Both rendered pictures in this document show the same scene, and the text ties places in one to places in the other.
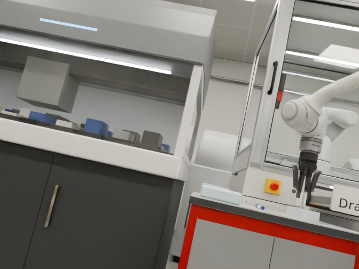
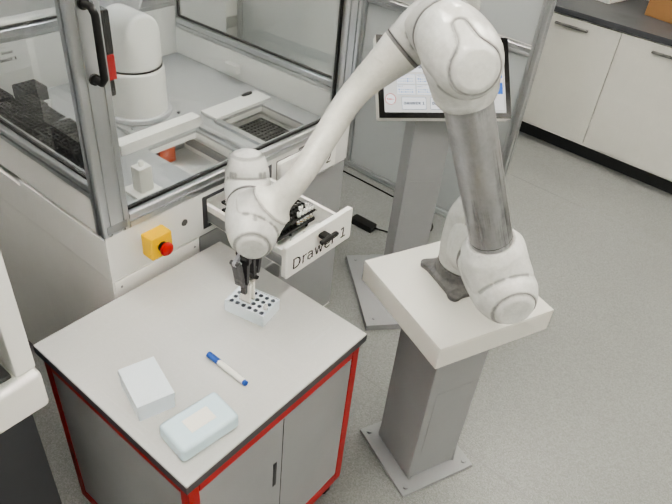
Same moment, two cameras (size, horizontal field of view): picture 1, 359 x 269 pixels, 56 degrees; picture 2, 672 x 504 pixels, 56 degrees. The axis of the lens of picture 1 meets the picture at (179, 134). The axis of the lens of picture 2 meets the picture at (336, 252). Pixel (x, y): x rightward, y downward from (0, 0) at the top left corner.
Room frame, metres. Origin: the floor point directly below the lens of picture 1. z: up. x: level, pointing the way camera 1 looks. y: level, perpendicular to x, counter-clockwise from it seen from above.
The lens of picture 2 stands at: (0.60, 0.40, 1.96)
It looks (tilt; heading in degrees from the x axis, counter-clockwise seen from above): 38 degrees down; 301
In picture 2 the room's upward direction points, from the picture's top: 6 degrees clockwise
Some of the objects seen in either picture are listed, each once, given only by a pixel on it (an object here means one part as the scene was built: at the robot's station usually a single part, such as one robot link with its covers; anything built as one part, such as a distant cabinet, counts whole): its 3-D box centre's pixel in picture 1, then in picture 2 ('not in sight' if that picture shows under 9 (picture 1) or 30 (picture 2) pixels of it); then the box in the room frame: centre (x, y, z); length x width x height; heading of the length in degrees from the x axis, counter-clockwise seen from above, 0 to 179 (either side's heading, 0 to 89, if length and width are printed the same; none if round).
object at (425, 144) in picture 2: not in sight; (418, 201); (1.49, -1.75, 0.51); 0.50 x 0.45 x 1.02; 134
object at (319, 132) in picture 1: (313, 121); (247, 184); (1.42, -0.56, 1.18); 0.13 x 0.11 x 0.16; 133
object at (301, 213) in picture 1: (302, 213); (252, 304); (1.43, -0.58, 0.78); 0.12 x 0.08 x 0.04; 7
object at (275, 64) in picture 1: (273, 77); (95, 45); (1.73, -0.43, 1.45); 0.05 x 0.03 x 0.19; 175
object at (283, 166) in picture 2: not in sight; (307, 162); (1.68, -1.17, 0.87); 0.29 x 0.02 x 0.11; 85
